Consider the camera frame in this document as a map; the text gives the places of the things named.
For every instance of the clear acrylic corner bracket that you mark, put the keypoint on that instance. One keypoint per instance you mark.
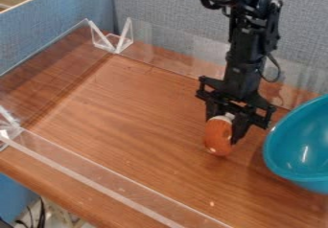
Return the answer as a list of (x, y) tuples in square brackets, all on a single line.
[(112, 43)]

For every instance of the clear acrylic barrier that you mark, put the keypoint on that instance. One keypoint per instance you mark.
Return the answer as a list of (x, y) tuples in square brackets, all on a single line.
[(41, 45), (148, 202), (199, 56)]

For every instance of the clear acrylic left barrier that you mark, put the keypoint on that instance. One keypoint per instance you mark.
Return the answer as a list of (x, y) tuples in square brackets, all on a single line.
[(41, 45)]

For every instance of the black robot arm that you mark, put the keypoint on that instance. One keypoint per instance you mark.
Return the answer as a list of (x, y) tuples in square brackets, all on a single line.
[(253, 37)]

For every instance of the clear acrylic front barrier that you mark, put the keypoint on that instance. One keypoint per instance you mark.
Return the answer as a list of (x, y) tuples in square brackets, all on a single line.
[(148, 202)]

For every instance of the clear acrylic back barrier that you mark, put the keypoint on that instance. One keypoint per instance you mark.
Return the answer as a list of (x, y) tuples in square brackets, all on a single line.
[(199, 56)]

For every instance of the brown toy mushroom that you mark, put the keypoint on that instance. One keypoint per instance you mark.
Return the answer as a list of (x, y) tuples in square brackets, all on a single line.
[(218, 134)]

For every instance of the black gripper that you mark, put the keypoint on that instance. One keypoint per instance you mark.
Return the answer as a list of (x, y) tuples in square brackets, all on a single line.
[(251, 110)]

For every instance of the blue plastic bowl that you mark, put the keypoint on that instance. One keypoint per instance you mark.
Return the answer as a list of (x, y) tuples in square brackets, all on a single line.
[(294, 149)]

